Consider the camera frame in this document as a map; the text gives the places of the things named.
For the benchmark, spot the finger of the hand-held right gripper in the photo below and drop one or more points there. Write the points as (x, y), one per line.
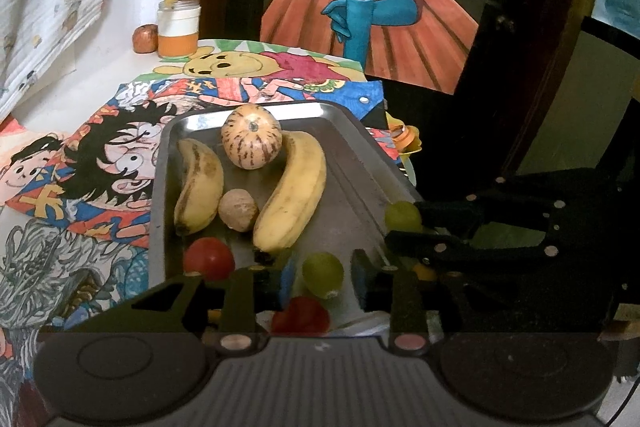
(435, 249)
(450, 214)

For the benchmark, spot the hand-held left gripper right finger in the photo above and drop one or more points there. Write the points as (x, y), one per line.
(360, 277)

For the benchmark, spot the small yellow-orange object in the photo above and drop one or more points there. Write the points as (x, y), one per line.
(425, 272)

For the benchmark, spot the brown walnut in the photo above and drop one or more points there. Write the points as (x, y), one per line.
(237, 209)

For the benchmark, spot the grey-haired figure drawing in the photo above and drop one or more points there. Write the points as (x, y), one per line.
(50, 267)

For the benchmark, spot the printed white blanket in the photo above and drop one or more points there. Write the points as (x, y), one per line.
(50, 7)

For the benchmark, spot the colourful manga drawing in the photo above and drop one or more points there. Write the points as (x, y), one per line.
(100, 157)

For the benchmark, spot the red cherry tomato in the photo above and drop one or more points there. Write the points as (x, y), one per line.
(208, 258)
(300, 314)

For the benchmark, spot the cartoon boys drawing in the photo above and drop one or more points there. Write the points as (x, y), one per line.
(25, 167)

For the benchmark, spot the wall poster of dancing figure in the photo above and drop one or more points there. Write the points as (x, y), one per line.
(400, 32)

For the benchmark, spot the pointed striped pepino melon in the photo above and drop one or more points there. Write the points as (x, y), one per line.
(251, 136)

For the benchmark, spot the small orange-red apple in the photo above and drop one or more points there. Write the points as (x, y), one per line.
(145, 38)

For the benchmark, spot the short yellow banana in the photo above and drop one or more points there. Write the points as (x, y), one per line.
(200, 187)

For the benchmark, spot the metal tray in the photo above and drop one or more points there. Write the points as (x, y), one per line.
(350, 167)

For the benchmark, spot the long yellow banana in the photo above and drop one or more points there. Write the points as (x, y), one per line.
(295, 192)

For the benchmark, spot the green grape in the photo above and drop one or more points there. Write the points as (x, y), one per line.
(402, 214)
(322, 274)

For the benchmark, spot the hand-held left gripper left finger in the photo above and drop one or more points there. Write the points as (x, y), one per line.
(285, 279)

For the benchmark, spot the orange and yellow plastic piece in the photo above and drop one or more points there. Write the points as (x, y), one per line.
(405, 137)

